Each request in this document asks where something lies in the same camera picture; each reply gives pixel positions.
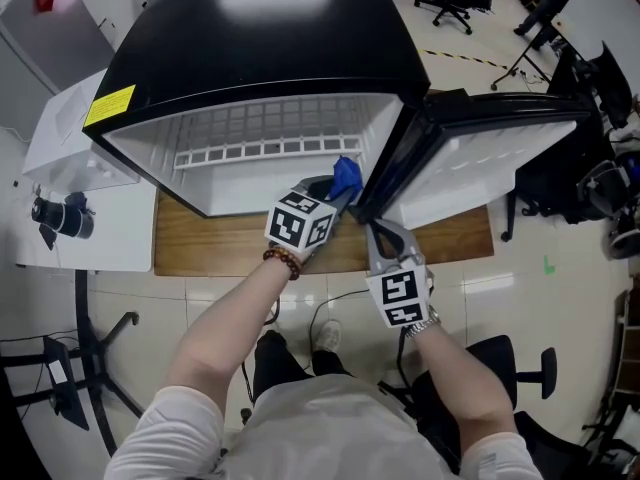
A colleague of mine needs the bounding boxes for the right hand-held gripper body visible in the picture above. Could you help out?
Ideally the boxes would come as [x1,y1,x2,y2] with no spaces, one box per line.
[363,251,436,330]

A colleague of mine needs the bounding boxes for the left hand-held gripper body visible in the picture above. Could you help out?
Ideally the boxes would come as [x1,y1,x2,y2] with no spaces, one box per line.
[263,191,344,270]

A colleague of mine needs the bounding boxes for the blue cleaning cloth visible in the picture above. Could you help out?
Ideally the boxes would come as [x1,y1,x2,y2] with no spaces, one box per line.
[329,155,364,203]

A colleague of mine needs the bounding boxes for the black mini fridge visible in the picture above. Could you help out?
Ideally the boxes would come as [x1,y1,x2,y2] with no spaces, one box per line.
[82,0,594,232]

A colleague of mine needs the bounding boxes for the person's right forearm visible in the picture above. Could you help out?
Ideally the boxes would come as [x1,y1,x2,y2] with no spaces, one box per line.
[407,322,519,444]

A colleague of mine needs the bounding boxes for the person's left forearm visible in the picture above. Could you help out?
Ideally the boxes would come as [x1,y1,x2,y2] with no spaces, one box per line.
[164,260,296,409]

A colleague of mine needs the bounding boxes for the person's left hand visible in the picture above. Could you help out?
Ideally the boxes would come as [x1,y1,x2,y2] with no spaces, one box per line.
[272,242,322,268]

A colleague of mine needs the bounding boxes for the silver wristwatch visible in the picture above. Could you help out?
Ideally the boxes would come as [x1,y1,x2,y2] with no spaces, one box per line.
[403,305,444,340]

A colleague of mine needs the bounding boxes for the white fridge shelf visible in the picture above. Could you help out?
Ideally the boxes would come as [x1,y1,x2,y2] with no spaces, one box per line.
[172,95,364,171]

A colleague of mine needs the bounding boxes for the wooden top table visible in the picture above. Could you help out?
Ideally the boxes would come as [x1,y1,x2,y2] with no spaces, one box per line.
[153,190,495,278]

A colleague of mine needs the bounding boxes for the person's white right shoe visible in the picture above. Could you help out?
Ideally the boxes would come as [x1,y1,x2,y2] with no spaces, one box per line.
[315,319,343,354]

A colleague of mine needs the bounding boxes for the person's black trousers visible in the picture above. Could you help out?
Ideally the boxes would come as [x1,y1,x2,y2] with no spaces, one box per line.
[252,330,354,404]

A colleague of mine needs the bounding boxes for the person's white shirt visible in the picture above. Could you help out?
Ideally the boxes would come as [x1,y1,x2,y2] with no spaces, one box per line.
[103,373,546,480]

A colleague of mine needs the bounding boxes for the white table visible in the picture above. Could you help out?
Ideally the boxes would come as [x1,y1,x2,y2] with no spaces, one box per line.
[13,167,159,274]

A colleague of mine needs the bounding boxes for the yellow black floor tape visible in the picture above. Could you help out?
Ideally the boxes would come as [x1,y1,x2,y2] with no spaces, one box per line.
[417,47,509,71]

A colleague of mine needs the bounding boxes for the yellow warning sticker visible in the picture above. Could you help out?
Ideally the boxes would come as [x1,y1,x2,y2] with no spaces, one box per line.
[83,84,137,128]

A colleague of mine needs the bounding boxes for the black table base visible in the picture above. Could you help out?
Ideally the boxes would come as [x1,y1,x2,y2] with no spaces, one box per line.
[0,270,146,457]

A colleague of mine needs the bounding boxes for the white microwave oven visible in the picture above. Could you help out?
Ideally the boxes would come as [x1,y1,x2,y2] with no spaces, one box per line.
[21,67,141,195]

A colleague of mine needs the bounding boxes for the black box with white label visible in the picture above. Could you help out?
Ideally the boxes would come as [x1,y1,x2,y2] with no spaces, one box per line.
[42,336,91,432]

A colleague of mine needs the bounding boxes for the tall grey fridge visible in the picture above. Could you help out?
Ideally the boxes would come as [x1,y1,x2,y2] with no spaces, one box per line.
[0,0,116,129]

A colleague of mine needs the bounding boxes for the whiteboard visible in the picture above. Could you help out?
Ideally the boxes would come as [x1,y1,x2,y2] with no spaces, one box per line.
[552,0,640,64]

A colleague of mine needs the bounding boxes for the brown bead bracelet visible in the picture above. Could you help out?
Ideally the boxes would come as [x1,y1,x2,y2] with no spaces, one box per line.
[262,246,304,282]

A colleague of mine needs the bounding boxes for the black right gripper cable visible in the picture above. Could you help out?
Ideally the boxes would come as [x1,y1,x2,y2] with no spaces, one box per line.
[396,327,417,395]

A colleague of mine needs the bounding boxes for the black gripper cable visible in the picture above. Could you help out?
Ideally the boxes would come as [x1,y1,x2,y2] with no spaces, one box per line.
[239,295,281,404]
[396,327,417,395]

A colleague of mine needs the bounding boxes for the thin black floor cable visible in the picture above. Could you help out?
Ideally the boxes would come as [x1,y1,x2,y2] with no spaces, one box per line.
[308,288,370,355]

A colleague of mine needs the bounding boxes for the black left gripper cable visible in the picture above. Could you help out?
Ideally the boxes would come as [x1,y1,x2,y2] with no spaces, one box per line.
[239,295,281,404]

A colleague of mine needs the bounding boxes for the black camera on table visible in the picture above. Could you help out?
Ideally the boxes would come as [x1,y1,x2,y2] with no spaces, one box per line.
[30,191,96,242]

